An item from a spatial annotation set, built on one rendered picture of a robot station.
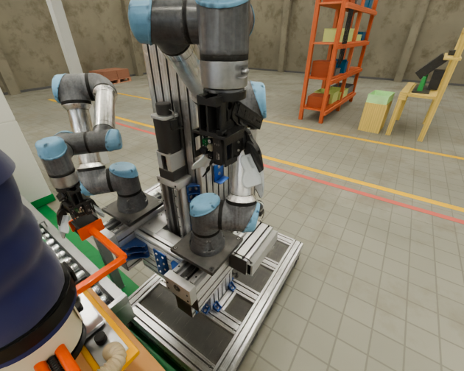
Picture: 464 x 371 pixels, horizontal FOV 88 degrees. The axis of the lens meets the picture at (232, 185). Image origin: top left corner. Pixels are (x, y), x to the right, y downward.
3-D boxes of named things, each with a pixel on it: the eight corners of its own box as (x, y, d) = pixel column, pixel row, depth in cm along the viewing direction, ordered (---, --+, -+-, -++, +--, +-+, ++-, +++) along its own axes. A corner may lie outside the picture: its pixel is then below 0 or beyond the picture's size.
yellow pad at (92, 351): (51, 308, 77) (44, 299, 75) (82, 285, 84) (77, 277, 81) (105, 389, 60) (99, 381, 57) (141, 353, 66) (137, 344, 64)
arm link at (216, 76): (219, 56, 42) (260, 59, 38) (219, 85, 44) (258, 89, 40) (189, 59, 37) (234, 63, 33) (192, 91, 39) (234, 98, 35)
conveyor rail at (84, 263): (-1, 188, 256) (-10, 172, 245) (6, 185, 259) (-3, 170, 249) (124, 319, 138) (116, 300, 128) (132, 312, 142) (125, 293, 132)
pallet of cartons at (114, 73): (119, 79, 1120) (116, 67, 1094) (133, 81, 1072) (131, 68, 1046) (89, 83, 1020) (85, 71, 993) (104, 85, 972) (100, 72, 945)
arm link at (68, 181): (44, 173, 77) (71, 164, 82) (50, 185, 79) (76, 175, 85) (54, 180, 73) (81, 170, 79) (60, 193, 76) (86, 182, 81)
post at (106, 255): (113, 287, 201) (70, 186, 148) (121, 281, 206) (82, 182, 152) (118, 291, 198) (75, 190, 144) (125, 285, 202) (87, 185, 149)
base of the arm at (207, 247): (205, 226, 112) (203, 209, 106) (232, 239, 105) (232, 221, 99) (182, 246, 101) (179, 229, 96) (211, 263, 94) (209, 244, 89)
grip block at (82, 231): (71, 231, 92) (67, 221, 89) (94, 219, 98) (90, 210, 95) (82, 241, 88) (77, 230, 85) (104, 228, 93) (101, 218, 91)
